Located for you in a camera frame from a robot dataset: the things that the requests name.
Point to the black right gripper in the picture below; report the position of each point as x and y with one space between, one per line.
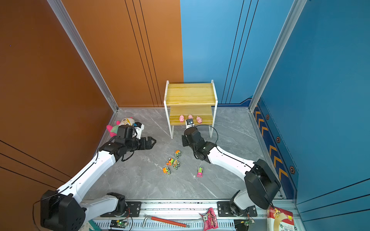
184 139

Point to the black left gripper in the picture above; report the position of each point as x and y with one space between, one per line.
150 145

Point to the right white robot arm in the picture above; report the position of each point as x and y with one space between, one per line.
261 183

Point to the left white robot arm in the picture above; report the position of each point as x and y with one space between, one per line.
65 209

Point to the green orange toy truck top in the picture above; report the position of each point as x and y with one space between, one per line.
178 153

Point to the orange toy truck middle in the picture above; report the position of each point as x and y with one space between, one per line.
170 162

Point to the orange green toy truck bottom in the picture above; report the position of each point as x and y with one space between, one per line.
166 170

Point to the green toy truck middle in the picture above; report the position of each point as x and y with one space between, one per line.
176 164

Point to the pink toy truck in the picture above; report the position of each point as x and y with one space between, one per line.
200 172

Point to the plush doll pink white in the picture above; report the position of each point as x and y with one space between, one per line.
114 129

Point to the green circuit board left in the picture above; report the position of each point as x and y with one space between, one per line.
118 224

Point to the pink snack packet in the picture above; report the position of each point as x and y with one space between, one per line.
209 220

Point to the teal cloth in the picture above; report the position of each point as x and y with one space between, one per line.
91 226

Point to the circuit board right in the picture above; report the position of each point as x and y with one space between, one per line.
243 224

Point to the red white box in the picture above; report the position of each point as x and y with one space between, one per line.
279 220

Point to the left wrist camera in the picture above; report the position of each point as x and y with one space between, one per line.
139 127

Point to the white shelf frame with wood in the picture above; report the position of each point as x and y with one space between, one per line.
196 99

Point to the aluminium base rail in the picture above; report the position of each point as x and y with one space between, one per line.
186 211

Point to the red handled tool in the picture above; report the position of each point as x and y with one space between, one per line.
175 223

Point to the aluminium corner post left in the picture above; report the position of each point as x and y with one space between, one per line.
66 22

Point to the aluminium corner post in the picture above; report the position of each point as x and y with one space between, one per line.
285 33
66 22

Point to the aluminium corner post right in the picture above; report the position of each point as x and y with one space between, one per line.
285 33

